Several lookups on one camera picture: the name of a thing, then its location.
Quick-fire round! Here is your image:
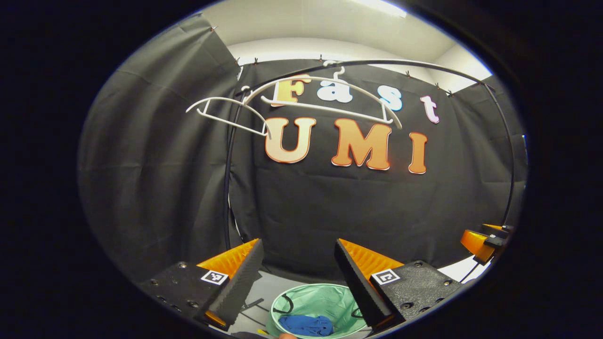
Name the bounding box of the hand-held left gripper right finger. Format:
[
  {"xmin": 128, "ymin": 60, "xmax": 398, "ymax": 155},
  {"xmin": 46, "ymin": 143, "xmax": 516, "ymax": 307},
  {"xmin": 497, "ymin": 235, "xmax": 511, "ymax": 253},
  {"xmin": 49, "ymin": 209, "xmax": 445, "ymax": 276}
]
[{"xmin": 334, "ymin": 238, "xmax": 464, "ymax": 330}]

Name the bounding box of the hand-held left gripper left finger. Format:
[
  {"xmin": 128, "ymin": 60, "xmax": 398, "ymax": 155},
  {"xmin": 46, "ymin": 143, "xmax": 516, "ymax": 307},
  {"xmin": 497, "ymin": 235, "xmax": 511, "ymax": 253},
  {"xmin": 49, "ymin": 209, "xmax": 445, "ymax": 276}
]
[{"xmin": 139, "ymin": 238, "xmax": 265, "ymax": 331}]

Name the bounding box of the green laundry hamper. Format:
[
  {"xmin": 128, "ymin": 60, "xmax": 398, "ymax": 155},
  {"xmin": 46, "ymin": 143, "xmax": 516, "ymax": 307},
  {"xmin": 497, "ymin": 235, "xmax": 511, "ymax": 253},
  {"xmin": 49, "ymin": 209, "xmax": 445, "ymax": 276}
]
[{"xmin": 266, "ymin": 283, "xmax": 374, "ymax": 339}]

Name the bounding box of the blue corduroy jacket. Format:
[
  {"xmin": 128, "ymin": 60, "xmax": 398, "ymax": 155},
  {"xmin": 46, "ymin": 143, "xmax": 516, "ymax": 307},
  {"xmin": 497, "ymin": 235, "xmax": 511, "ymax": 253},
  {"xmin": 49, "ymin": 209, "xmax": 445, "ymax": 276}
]
[{"xmin": 278, "ymin": 315, "xmax": 334, "ymax": 337}]

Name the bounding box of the white plastic hanger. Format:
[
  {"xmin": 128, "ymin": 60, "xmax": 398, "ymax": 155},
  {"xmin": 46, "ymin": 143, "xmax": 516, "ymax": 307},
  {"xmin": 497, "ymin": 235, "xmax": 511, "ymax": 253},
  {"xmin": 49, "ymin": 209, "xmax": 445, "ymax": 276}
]
[
  {"xmin": 244, "ymin": 66, "xmax": 404, "ymax": 130},
  {"xmin": 185, "ymin": 97, "xmax": 273, "ymax": 139}
]

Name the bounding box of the black clothes rack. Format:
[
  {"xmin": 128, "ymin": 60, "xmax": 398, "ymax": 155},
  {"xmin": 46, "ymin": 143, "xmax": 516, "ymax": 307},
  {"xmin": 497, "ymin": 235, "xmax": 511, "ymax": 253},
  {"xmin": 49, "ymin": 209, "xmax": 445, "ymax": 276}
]
[{"xmin": 222, "ymin": 59, "xmax": 516, "ymax": 252}]

